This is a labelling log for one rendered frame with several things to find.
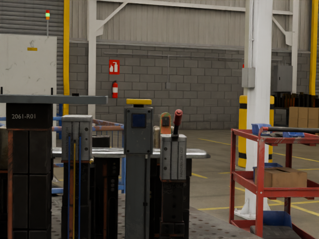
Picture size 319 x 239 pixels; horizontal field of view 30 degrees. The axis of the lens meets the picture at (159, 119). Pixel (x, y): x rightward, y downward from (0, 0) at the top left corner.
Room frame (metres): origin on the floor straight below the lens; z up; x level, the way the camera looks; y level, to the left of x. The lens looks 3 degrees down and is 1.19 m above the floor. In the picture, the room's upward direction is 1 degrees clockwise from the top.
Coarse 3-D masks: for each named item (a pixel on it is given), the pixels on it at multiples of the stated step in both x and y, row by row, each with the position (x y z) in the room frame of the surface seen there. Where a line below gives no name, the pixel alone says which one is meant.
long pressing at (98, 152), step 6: (54, 150) 1.73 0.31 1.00; (60, 150) 1.74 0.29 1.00; (96, 150) 1.79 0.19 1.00; (102, 150) 1.79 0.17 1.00; (108, 150) 1.78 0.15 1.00; (114, 150) 1.76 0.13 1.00; (120, 150) 1.79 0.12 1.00; (156, 150) 1.80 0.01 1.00; (192, 150) 1.80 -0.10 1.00; (198, 150) 1.80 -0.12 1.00; (204, 150) 1.84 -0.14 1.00; (54, 156) 1.67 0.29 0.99; (60, 156) 1.67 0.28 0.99; (96, 156) 1.68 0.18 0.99; (102, 156) 1.68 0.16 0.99; (108, 156) 1.68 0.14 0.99; (114, 156) 1.68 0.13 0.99; (120, 156) 1.68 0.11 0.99; (150, 156) 1.69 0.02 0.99; (156, 156) 1.69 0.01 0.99; (186, 156) 1.69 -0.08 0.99; (192, 156) 1.69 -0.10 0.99; (198, 156) 1.69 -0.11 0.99; (204, 156) 1.70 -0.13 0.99; (210, 156) 1.73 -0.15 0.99
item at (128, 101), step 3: (126, 99) 1.47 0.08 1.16; (129, 99) 1.41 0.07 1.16; (132, 99) 1.41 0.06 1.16; (135, 99) 1.42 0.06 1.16; (138, 99) 1.42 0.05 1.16; (141, 99) 1.43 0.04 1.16; (144, 99) 1.44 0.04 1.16; (147, 99) 1.44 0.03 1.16; (126, 102) 1.41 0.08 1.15; (129, 102) 1.41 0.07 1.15; (132, 102) 1.41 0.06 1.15; (135, 102) 1.41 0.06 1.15; (138, 102) 1.41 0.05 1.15; (141, 102) 1.41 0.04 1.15; (144, 102) 1.41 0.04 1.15; (147, 102) 1.41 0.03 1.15; (150, 102) 1.41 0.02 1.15; (135, 105) 1.43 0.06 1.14; (138, 105) 1.43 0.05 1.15; (141, 105) 1.43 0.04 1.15
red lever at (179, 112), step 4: (176, 112) 1.47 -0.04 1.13; (180, 112) 1.46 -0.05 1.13; (176, 116) 1.47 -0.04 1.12; (180, 116) 1.47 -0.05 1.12; (176, 120) 1.48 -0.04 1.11; (180, 120) 1.49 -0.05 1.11; (176, 124) 1.50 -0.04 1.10; (176, 128) 1.53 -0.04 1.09; (172, 132) 1.56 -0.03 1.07; (176, 132) 1.55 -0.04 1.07; (172, 136) 1.55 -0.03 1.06; (176, 136) 1.56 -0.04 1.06; (172, 140) 1.57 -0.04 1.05; (176, 140) 1.57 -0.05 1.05
